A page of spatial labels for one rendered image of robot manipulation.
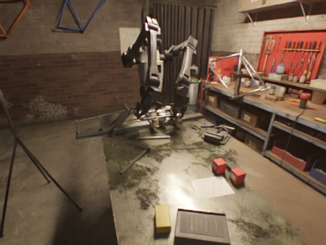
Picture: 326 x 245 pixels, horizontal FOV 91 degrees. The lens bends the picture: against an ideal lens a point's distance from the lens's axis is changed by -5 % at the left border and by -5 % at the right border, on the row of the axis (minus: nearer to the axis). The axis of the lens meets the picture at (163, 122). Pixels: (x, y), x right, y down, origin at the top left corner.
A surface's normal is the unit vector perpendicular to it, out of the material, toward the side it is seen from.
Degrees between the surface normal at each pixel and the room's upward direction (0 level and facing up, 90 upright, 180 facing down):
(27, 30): 90
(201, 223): 0
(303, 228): 0
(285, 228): 0
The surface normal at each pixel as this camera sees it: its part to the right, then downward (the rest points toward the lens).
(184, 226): 0.00, -0.91
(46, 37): 0.37, 0.38
